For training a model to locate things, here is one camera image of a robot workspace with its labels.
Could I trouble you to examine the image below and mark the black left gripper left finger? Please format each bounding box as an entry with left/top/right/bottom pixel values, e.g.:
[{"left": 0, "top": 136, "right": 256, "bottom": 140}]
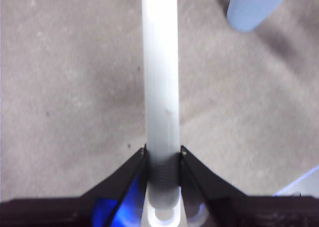
[{"left": 0, "top": 144, "right": 148, "bottom": 227}]

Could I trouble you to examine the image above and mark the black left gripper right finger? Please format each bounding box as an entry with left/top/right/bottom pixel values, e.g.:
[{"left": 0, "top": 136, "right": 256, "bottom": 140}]
[{"left": 179, "top": 145, "right": 319, "bottom": 227}]

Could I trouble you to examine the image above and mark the grey handled sponge cup brush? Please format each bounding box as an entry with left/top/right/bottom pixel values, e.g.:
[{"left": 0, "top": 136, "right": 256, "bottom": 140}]
[{"left": 140, "top": 0, "right": 182, "bottom": 227}]

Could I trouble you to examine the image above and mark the blue ribbed plastic cup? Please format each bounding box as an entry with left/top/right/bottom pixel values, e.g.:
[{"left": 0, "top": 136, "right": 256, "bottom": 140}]
[{"left": 226, "top": 0, "right": 295, "bottom": 34}]

